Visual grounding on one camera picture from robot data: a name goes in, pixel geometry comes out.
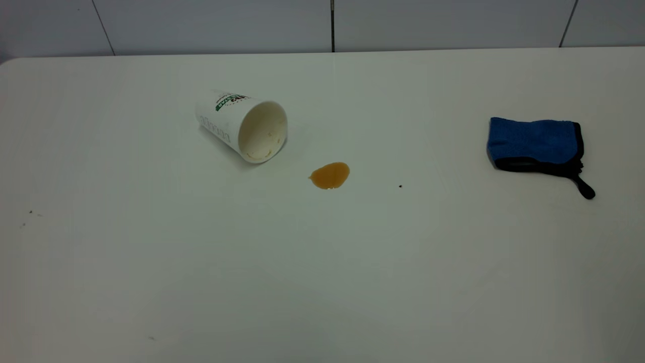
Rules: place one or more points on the white paper cup green print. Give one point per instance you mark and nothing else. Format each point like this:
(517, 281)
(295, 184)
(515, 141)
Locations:
(221, 121)

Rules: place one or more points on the blue cloth with black trim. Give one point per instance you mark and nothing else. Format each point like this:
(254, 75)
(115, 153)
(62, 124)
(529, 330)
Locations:
(534, 138)

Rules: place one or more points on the brown liquid spill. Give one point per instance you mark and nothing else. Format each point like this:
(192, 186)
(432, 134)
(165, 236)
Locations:
(330, 175)

